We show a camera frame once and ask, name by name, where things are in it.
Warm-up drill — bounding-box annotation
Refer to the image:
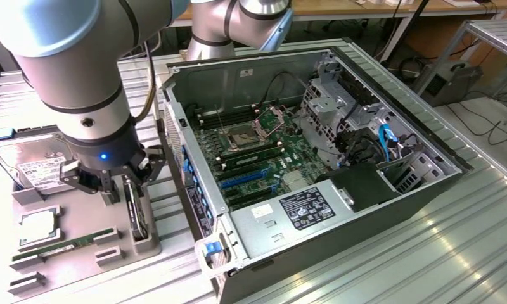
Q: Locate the CPU socket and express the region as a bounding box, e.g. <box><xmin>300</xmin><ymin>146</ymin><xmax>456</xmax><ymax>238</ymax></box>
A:
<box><xmin>220</xmin><ymin>125</ymin><xmax>259</xmax><ymax>150</ymax></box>

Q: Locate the blue expansion slot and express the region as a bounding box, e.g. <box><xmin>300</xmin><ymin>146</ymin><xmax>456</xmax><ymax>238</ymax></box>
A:
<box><xmin>217</xmin><ymin>170</ymin><xmax>272</xmax><ymax>191</ymax></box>

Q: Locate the grey parts rack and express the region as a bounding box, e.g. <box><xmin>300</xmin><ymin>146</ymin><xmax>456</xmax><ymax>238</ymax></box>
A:
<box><xmin>0</xmin><ymin>172</ymin><xmax>165</xmax><ymax>296</ymax></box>

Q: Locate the blue SATA wire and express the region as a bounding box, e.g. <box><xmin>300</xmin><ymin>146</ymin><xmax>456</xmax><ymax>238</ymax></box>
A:
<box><xmin>376</xmin><ymin>124</ymin><xmax>394</xmax><ymax>166</ymax></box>

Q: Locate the metal slat shelf frame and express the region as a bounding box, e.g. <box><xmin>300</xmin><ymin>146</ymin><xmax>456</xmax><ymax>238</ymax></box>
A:
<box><xmin>451</xmin><ymin>19</ymin><xmax>507</xmax><ymax>84</ymax></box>

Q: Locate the black wire bundle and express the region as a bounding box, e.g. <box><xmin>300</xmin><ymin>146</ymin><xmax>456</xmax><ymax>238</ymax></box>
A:
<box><xmin>335</xmin><ymin>129</ymin><xmax>384</xmax><ymax>165</ymax></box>

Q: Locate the black floor cable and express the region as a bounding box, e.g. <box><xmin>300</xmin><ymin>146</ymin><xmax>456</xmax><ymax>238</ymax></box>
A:
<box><xmin>446</xmin><ymin>91</ymin><xmax>507</xmax><ymax>145</ymax></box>

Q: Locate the green motherboard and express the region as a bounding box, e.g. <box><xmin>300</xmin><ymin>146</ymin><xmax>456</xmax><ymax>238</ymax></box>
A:
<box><xmin>185</xmin><ymin>103</ymin><xmax>335</xmax><ymax>212</ymax></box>

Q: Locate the silver CPU chip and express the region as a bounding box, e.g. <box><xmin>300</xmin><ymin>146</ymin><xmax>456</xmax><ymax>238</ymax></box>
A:
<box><xmin>18</xmin><ymin>212</ymin><xmax>61</xmax><ymax>247</ymax></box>

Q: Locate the wooden desk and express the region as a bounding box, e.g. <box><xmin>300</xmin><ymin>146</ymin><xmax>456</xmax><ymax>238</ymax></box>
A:
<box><xmin>168</xmin><ymin>0</ymin><xmax>507</xmax><ymax>23</ymax></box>

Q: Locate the grey power supply unit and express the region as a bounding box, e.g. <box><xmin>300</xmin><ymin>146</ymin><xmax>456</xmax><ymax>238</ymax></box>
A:
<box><xmin>229</xmin><ymin>185</ymin><xmax>356</xmax><ymax>259</ymax></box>

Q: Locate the black plastic air shroud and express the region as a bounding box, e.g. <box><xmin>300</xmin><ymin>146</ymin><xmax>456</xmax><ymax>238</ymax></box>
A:
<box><xmin>315</xmin><ymin>162</ymin><xmax>399</xmax><ymax>213</ymax></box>

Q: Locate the metal disk bay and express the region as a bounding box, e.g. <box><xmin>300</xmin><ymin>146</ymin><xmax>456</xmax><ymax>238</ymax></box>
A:
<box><xmin>299</xmin><ymin>77</ymin><xmax>367</xmax><ymax>129</ymax></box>

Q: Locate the open black PC case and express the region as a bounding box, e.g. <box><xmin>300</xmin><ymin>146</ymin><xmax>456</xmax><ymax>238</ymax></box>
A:
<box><xmin>156</xmin><ymin>45</ymin><xmax>476</xmax><ymax>304</ymax></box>

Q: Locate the black looped wire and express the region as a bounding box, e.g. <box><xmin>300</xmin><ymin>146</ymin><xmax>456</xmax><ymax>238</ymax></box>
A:
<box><xmin>256</xmin><ymin>72</ymin><xmax>310</xmax><ymax>108</ymax></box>

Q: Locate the metal socket cover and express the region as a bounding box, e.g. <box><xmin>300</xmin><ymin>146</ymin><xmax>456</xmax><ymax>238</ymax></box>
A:
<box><xmin>252</xmin><ymin>106</ymin><xmax>292</xmax><ymax>134</ymax></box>

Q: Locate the thin metal locking lever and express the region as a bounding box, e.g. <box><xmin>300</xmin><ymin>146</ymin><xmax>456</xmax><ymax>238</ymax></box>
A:
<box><xmin>215</xmin><ymin>103</ymin><xmax>228</xmax><ymax>131</ymax></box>

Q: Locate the grey box device with handle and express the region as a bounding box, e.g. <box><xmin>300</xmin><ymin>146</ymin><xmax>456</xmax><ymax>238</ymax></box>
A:
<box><xmin>416</xmin><ymin>62</ymin><xmax>483</xmax><ymax>108</ymax></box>

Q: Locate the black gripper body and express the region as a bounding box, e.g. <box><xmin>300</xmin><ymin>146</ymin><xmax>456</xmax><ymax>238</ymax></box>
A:
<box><xmin>64</xmin><ymin>118</ymin><xmax>148</xmax><ymax>177</ymax></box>

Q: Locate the black and yellow arm cable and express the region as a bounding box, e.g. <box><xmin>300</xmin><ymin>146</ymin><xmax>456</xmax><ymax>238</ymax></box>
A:
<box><xmin>131</xmin><ymin>39</ymin><xmax>157</xmax><ymax>124</ymax></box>

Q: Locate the silver chipset heatsink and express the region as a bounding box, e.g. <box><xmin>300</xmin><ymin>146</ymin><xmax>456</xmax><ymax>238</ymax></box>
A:
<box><xmin>281</xmin><ymin>172</ymin><xmax>315</xmax><ymax>188</ymax></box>

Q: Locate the installed green RAM stick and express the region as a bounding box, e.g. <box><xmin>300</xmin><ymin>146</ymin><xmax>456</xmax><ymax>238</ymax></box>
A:
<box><xmin>223</xmin><ymin>151</ymin><xmax>280</xmax><ymax>168</ymax></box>

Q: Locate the silver hard disk drive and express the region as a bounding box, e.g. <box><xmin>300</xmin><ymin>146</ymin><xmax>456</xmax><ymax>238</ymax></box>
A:
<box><xmin>0</xmin><ymin>132</ymin><xmax>81</xmax><ymax>196</ymax></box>

